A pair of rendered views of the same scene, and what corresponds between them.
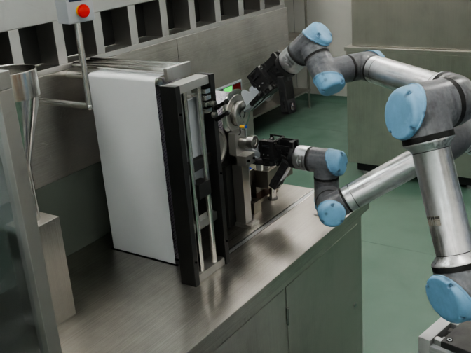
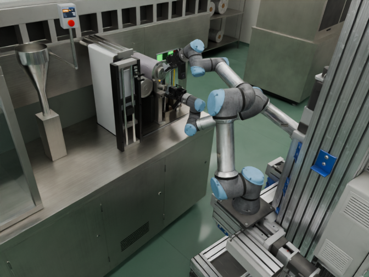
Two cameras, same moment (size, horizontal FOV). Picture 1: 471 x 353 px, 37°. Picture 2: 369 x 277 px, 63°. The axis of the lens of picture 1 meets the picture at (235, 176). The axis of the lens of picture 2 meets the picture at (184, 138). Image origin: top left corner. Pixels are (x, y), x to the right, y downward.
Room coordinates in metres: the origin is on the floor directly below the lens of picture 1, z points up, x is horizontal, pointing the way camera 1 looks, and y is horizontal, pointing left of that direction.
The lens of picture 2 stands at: (0.26, -0.37, 2.02)
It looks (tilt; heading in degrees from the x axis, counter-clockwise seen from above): 35 degrees down; 5
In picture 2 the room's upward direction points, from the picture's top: 4 degrees clockwise
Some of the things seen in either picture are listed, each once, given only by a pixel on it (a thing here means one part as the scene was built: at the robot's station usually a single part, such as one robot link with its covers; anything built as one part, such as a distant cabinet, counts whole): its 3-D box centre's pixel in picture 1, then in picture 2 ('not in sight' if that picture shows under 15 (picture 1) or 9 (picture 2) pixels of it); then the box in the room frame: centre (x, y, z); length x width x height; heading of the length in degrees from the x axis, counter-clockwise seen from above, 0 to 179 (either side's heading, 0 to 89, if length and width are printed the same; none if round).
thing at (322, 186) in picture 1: (326, 195); (194, 118); (1.94, -0.27, 1.01); 0.11 x 0.08 x 0.11; 176
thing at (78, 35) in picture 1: (83, 64); (73, 48); (1.64, 0.33, 1.51); 0.02 x 0.02 x 0.20
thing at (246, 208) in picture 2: not in sight; (247, 197); (1.43, -0.62, 0.87); 0.15 x 0.15 x 0.10
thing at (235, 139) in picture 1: (244, 179); (160, 103); (2.02, -0.03, 1.05); 0.06 x 0.05 x 0.31; 55
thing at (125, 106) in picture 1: (125, 166); (102, 90); (1.89, 0.31, 1.17); 0.34 x 0.05 x 0.54; 55
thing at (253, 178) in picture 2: not in sight; (250, 181); (1.43, -0.61, 0.98); 0.13 x 0.12 x 0.14; 115
